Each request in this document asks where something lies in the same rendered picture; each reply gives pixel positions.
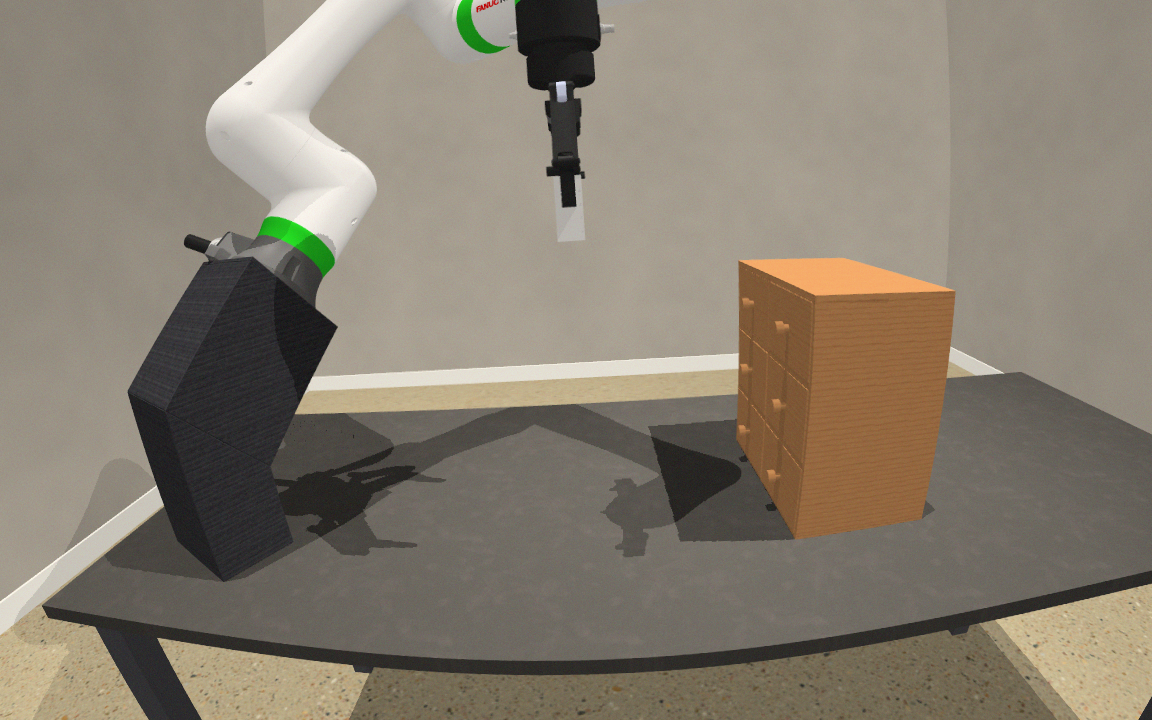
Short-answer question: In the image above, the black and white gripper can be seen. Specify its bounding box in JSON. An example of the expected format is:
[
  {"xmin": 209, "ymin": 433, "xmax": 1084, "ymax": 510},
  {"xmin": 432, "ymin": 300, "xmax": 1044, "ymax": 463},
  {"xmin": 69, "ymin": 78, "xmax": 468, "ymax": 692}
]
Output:
[{"xmin": 526, "ymin": 45, "xmax": 594, "ymax": 242}]

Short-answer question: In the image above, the orange wooden chest of drawers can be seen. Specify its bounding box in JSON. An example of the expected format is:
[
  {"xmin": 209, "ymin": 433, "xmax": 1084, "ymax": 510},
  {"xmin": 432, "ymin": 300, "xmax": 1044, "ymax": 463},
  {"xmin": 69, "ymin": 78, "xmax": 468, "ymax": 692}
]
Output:
[{"xmin": 736, "ymin": 258, "xmax": 956, "ymax": 540}]

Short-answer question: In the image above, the wooden drawer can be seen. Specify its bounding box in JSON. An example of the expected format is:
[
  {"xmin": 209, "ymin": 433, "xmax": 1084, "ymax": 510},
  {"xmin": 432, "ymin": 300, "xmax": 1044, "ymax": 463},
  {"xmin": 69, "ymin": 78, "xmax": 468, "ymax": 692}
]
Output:
[
  {"xmin": 770, "ymin": 282, "xmax": 813, "ymax": 382},
  {"xmin": 761, "ymin": 426, "xmax": 802, "ymax": 533},
  {"xmin": 737, "ymin": 389, "xmax": 765, "ymax": 477},
  {"xmin": 738, "ymin": 329, "xmax": 768, "ymax": 415},
  {"xmin": 766, "ymin": 356, "xmax": 809, "ymax": 462},
  {"xmin": 740, "ymin": 267, "xmax": 770, "ymax": 346}
]

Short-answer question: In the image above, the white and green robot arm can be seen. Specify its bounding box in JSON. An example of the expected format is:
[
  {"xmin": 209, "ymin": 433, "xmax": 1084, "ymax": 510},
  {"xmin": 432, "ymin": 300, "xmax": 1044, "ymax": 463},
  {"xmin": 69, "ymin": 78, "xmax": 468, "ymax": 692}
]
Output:
[{"xmin": 184, "ymin": 0, "xmax": 647, "ymax": 308}]

